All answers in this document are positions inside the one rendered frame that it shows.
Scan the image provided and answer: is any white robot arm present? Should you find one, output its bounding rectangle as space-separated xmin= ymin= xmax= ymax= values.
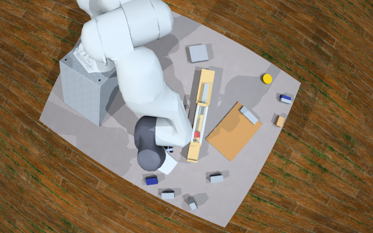
xmin=73 ymin=0 xmax=193 ymax=175

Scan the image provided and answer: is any small tan block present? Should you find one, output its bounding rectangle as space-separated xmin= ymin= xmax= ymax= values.
xmin=275 ymin=116 xmax=284 ymax=127

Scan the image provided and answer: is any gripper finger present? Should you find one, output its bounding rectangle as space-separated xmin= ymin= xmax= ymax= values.
xmin=164 ymin=146 xmax=173 ymax=153

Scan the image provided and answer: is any yellow short cylinder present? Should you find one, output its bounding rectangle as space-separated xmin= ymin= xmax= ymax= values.
xmin=262 ymin=74 xmax=272 ymax=84

